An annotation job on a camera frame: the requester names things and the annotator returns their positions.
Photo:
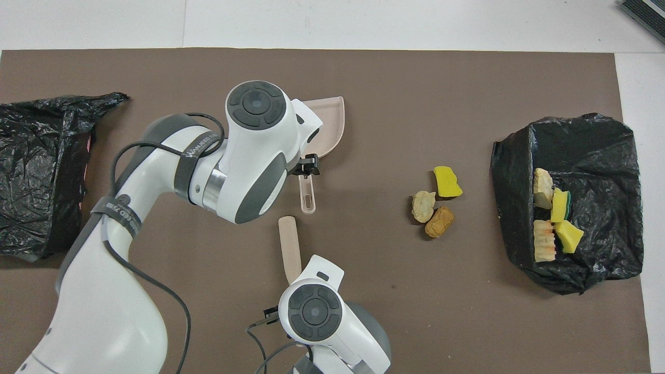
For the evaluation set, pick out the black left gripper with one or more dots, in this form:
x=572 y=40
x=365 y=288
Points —
x=300 y=169

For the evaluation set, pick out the beige plastic dustpan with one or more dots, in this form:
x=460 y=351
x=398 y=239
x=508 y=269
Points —
x=330 y=124

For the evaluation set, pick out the beige brush black bristles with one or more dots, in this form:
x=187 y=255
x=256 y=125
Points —
x=290 y=244

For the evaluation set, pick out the pale dumpling toy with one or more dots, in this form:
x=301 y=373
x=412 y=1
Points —
x=543 y=187
x=423 y=205

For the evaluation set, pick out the yellow sponge piece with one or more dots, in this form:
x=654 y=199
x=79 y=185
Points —
x=447 y=182
x=569 y=237

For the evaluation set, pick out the brown bread roll toy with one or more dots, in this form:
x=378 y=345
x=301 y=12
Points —
x=439 y=222

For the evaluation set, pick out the orange croissant toy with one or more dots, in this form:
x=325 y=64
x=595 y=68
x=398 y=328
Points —
x=544 y=241

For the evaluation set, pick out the yellow sponge green backing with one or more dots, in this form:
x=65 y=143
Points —
x=559 y=205

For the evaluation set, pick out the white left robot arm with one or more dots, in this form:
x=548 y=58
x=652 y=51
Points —
x=244 y=171

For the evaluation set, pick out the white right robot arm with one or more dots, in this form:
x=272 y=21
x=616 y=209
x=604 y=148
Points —
x=332 y=332

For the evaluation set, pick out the black bag bin pink rim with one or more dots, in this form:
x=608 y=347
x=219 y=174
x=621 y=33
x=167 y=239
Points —
x=36 y=171

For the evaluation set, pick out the black trash bag bin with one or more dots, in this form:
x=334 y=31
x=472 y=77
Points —
x=597 y=156

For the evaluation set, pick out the brown table mat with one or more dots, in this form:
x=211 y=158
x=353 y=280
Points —
x=415 y=78

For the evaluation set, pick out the grey ribbed object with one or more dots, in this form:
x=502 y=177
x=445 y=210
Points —
x=647 y=15

